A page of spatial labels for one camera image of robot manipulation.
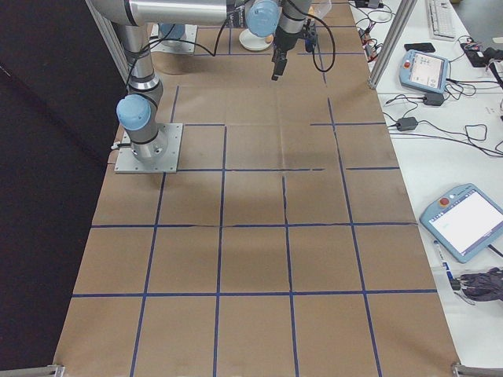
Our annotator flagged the white marker pen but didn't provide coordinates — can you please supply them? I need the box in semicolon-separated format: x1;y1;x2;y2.
433;238;453;280

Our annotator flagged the white keyboard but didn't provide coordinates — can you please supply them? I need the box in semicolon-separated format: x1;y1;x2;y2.
427;0;457;40

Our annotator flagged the clear plastic egg box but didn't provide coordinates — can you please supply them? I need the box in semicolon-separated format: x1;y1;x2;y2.
307;0;333;20

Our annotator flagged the dark purple folded umbrella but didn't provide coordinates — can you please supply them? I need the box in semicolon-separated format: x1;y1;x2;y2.
450;266;503;304

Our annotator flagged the aluminium corner profile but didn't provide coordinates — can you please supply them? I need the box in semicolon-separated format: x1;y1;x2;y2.
450;361;503;377
0;364;66;377

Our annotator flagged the black electronics box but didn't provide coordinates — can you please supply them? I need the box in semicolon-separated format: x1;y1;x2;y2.
469;49;492;68

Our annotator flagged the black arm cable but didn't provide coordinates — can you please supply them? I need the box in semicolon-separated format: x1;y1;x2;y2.
127;15;337;74

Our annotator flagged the aluminium profile post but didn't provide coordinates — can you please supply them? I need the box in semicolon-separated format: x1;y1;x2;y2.
368;0;418;90
84;0;130;86

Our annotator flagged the white round plate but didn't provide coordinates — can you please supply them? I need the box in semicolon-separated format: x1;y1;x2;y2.
239;29;274;51

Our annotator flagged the black frame cover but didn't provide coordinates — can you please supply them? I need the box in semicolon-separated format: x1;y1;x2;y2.
0;0;130;366

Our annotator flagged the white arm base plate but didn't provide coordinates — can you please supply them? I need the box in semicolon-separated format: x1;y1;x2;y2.
113;123;185;174
151;23;197;54

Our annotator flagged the black smartphone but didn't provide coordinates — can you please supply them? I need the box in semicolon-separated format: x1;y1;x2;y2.
404;42;437;54

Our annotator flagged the white side desk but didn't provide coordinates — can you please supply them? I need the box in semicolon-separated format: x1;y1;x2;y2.
347;0;503;377

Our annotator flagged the black velcro cable strap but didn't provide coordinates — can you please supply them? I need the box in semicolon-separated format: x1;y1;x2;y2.
227;0;248;29

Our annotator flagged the blue grey teach pendant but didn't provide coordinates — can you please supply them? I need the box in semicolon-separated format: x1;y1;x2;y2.
398;49;451;94
419;182;503;265

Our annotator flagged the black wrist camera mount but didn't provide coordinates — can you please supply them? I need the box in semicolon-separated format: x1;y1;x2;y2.
303;21;318;55

